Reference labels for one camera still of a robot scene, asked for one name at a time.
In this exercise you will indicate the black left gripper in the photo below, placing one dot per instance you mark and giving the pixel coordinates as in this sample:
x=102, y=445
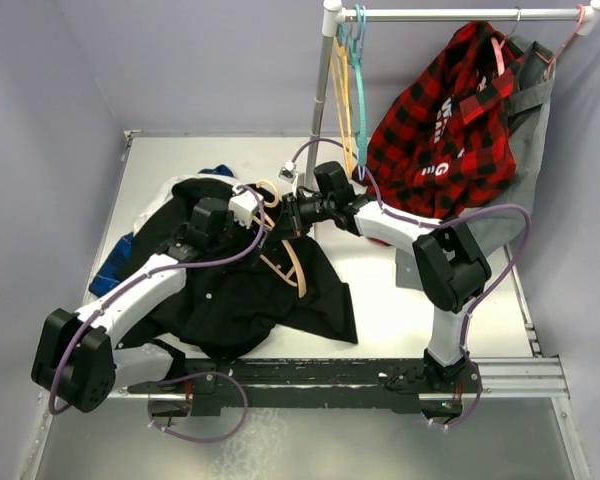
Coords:
x=243, y=233

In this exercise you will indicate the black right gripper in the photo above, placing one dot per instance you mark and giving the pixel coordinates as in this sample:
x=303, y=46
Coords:
x=292, y=219

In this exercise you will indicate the black button shirt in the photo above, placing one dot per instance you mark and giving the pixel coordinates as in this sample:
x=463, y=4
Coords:
x=229, y=310

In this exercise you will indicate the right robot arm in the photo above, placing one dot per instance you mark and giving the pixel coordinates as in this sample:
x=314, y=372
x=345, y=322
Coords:
x=451, y=267

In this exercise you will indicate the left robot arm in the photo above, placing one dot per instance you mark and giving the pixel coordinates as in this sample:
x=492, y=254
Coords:
x=78, y=360

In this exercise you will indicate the white shirt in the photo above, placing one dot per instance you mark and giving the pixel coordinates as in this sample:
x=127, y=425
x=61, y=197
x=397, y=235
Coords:
x=164, y=194

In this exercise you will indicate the red black plaid shirt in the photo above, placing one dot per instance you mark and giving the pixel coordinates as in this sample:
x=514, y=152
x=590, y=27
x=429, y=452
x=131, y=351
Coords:
x=442, y=147

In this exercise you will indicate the yellow hanger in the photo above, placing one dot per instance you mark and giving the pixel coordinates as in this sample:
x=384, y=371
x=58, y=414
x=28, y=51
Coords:
x=340, y=79

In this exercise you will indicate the teal hanger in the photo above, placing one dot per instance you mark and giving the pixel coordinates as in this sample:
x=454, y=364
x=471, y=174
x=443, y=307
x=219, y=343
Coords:
x=352, y=38

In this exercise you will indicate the grey shirt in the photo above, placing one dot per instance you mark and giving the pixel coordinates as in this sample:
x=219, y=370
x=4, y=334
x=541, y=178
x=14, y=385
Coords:
x=528, y=113

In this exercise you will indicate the pink hanger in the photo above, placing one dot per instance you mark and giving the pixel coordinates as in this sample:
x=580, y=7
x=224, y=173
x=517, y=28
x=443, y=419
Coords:
x=491, y=63
x=551, y=61

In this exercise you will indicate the blue garment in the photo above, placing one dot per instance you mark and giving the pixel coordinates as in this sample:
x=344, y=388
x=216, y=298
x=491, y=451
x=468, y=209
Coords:
x=105, y=278

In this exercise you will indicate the metal clothes rack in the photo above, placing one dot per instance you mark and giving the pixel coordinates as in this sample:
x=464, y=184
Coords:
x=335, y=14

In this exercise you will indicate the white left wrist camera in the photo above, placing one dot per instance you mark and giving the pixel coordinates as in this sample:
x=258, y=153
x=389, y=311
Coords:
x=245, y=206

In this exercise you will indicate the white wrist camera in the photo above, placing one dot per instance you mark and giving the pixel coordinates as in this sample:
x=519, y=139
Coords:
x=290, y=173
x=245, y=206

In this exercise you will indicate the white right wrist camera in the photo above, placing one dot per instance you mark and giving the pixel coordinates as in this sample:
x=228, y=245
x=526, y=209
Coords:
x=290, y=173

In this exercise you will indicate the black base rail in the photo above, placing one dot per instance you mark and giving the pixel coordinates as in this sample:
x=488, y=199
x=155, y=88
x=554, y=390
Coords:
x=397, y=385

